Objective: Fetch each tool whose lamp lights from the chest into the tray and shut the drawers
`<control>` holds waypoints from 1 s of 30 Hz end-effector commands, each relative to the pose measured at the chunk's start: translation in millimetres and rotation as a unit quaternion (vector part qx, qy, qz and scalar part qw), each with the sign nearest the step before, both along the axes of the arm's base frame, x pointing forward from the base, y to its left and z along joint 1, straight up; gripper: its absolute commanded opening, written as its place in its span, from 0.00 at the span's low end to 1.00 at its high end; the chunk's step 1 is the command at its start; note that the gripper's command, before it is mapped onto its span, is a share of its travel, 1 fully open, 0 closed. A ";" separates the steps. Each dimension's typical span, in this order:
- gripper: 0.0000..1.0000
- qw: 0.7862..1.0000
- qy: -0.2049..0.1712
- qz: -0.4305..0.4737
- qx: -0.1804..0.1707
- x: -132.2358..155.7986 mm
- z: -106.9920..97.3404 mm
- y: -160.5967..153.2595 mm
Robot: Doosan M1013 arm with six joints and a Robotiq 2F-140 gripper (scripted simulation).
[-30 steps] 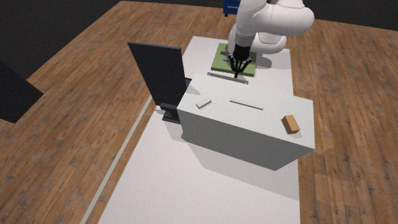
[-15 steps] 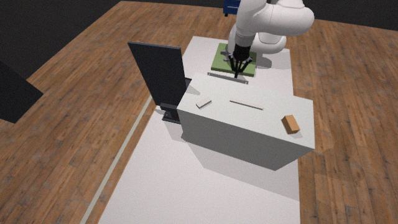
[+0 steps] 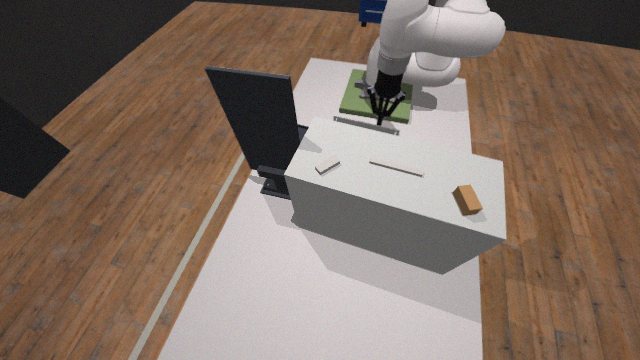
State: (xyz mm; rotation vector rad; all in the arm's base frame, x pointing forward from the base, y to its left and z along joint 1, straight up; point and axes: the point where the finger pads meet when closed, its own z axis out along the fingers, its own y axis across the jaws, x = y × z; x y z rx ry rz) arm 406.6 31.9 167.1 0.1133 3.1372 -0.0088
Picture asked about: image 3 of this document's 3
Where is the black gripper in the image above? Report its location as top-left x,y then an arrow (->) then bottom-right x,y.
367,70 -> 406,125

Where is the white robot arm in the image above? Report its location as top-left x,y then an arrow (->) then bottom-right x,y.
355,0 -> 506,99

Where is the small tan wooden block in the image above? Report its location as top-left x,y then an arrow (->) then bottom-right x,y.
453,184 -> 483,216

